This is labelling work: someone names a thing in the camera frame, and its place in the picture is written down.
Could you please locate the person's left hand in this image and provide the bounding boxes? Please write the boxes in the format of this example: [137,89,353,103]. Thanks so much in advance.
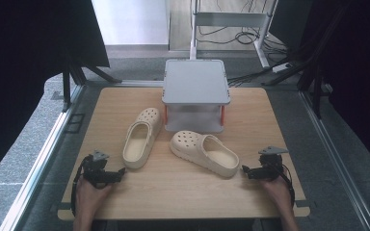
[74,176,114,216]

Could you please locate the black floor cables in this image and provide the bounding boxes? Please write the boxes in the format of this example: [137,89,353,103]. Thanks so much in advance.
[196,0,290,88]

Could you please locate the black tripod stand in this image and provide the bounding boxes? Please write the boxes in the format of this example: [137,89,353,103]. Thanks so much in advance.
[263,38,327,119]
[61,47,123,114]

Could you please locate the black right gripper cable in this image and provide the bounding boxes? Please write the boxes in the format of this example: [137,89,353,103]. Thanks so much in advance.
[279,163,296,208]

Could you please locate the dark curtain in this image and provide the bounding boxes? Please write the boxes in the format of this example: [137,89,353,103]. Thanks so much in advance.
[269,0,370,179]
[0,0,111,189]

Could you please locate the cream clog shoe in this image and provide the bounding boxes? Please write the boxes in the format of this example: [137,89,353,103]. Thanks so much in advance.
[121,107,163,170]
[169,130,241,179]

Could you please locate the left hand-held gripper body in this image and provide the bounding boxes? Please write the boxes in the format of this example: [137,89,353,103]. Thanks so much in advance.
[82,149,120,190]

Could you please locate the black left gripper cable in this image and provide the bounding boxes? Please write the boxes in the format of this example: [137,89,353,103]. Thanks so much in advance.
[70,155,93,218]

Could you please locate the person's right hand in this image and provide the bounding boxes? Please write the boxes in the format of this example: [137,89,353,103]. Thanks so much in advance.
[259,175,295,211]

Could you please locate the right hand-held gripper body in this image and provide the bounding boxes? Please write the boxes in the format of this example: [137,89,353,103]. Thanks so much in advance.
[250,145,290,181]

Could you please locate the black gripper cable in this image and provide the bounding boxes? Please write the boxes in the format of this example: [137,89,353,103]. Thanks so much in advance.
[279,163,296,208]
[70,155,93,218]

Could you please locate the grey two-tier shoe rack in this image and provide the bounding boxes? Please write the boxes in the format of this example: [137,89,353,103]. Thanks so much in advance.
[161,58,232,135]

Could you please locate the aluminium frame rail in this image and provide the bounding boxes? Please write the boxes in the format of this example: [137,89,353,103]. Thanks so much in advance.
[298,90,370,231]
[0,84,86,231]

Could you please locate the white metal stand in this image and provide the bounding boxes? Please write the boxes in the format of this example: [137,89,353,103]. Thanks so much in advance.
[189,0,278,69]

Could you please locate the white power strip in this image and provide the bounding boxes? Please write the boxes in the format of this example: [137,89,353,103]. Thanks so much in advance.
[271,62,293,74]

